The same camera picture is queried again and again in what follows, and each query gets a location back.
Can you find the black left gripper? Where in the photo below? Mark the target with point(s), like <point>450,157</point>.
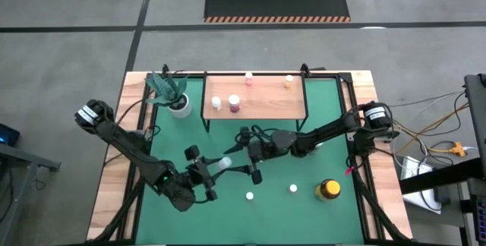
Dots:
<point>197,174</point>

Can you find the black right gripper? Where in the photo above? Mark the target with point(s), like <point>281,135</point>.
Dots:
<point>262,150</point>

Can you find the amber pill vial white cap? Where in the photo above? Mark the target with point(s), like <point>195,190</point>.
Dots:
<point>249,196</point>

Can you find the pink label medicine bottle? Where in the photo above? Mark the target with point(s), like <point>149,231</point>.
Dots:
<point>234,103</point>

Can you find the pale green pill vial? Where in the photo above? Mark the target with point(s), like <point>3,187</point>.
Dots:
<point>293,188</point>

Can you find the white plastic medicine bottle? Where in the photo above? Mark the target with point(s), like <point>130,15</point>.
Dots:
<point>216,103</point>

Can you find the pink pill vial white cap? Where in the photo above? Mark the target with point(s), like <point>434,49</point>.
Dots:
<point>248,79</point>

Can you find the small orange-capped bottle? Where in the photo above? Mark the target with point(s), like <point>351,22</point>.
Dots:
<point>288,81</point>

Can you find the green label gummy jar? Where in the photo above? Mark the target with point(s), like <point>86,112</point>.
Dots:
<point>329,188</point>

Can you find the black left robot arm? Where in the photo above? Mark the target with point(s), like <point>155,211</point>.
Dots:
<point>129,145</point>

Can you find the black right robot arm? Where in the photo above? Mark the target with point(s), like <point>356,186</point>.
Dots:
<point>326,132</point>

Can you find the wooden shelf black metal legs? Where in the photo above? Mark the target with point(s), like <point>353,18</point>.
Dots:
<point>266,101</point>

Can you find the white plant pot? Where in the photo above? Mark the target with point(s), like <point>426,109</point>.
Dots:
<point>184,111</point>

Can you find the green table mat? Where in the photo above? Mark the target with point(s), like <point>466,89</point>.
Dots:
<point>266,219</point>

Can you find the green snake plant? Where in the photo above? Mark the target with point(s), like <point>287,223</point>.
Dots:
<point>165,90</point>

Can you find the black table clamp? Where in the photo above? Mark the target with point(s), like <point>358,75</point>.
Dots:
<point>305,68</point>
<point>165,69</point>

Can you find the black floor mat orange stripes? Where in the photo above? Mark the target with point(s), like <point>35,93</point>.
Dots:
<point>277,5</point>

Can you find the white box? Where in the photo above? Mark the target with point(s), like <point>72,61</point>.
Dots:
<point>415,179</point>

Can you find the grey desk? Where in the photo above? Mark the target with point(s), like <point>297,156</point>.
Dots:
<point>23,158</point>

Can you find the blue lit tablet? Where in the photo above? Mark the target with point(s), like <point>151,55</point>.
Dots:
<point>7,136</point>

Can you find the yellow power splitter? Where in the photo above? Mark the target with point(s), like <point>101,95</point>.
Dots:
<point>458,149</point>

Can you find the black table frame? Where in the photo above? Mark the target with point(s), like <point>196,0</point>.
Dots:
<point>346,86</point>

